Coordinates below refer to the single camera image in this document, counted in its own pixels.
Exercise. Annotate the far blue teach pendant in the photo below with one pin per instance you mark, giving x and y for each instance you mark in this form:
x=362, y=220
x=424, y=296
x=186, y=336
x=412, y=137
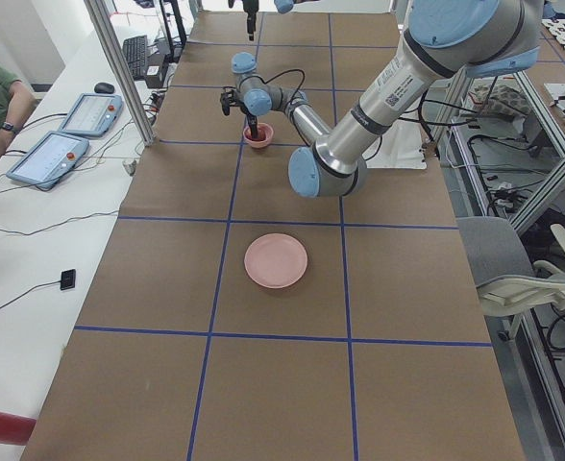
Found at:
x=92, y=115

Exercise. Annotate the small black puck device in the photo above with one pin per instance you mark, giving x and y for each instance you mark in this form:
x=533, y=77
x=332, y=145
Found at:
x=68, y=279

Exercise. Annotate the red apple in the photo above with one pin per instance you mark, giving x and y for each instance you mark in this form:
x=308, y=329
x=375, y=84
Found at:
x=258, y=134

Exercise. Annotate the grey white office chair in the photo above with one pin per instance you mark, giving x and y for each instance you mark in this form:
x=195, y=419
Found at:
x=507, y=281

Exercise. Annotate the black keyboard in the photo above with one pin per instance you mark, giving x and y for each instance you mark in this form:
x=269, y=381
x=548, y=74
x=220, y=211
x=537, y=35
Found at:
x=135, y=52

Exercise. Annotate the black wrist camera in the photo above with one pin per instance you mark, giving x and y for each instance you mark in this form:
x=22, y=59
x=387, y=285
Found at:
x=228, y=99

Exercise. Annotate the pink bowl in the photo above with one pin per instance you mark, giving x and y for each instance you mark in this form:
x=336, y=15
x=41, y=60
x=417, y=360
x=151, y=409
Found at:
x=259, y=144

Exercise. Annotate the blue teach pendant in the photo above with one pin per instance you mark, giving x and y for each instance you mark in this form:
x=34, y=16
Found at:
x=92, y=115
x=55, y=155

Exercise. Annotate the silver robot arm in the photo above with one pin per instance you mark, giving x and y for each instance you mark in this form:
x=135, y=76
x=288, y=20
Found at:
x=283, y=6
x=484, y=38

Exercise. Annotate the black computer mouse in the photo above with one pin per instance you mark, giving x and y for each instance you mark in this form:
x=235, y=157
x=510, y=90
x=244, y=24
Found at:
x=104, y=88

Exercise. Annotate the red cylinder bottle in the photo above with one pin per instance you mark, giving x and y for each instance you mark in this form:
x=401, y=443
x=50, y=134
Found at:
x=15, y=429

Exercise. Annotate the aluminium frame post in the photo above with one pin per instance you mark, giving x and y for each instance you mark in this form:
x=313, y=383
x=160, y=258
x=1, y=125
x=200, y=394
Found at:
x=101, y=22

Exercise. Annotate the near blue teach pendant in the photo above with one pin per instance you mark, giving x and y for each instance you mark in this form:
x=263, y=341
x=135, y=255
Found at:
x=55, y=155

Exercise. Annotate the pink plate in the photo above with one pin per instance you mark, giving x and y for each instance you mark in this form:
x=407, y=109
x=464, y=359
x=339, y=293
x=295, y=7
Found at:
x=275, y=260

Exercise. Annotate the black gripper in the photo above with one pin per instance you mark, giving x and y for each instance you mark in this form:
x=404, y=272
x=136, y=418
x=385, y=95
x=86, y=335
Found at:
x=250, y=7
x=253, y=119

